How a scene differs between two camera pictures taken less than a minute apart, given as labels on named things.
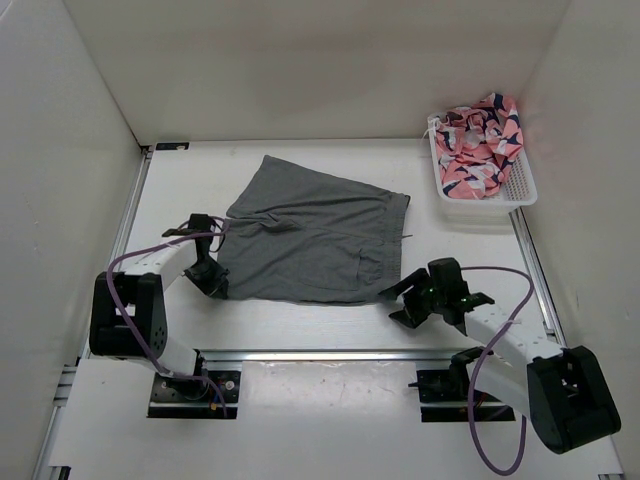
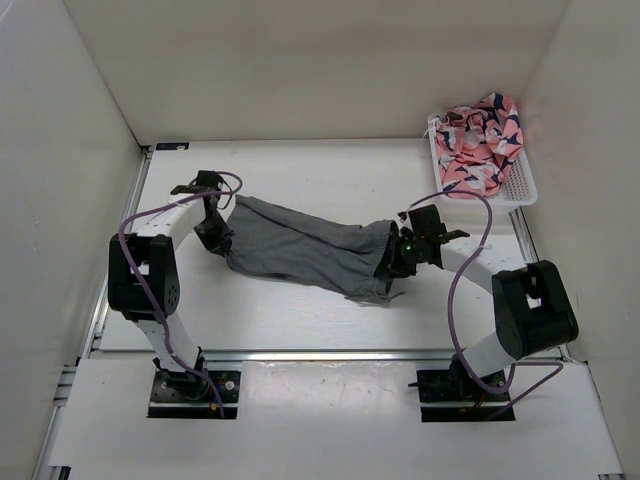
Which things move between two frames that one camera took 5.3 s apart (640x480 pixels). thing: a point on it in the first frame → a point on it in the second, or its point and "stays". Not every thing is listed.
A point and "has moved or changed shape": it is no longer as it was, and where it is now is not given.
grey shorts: x=298 y=236 has moved or changed shape
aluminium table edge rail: x=327 y=355 stays
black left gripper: x=217 y=286 → x=214 y=245
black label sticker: x=172 y=145 stays
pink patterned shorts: x=475 y=145 stays
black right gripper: x=410 y=298 → x=393 y=267
